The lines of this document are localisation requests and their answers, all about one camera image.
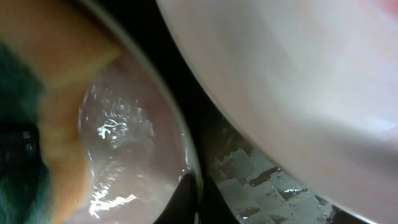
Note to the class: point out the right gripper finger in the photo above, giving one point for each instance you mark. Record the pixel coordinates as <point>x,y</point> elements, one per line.
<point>182,206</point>

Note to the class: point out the green and yellow sponge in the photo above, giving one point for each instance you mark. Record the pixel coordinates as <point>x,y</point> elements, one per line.
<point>50,54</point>

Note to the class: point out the pink plate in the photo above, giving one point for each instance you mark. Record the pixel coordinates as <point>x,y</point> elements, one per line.
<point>313,83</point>

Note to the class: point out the large brown serving tray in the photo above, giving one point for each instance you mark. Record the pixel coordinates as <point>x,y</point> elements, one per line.
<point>241,184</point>

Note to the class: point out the light grey plate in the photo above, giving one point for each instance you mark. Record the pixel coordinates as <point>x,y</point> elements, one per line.
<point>134,136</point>

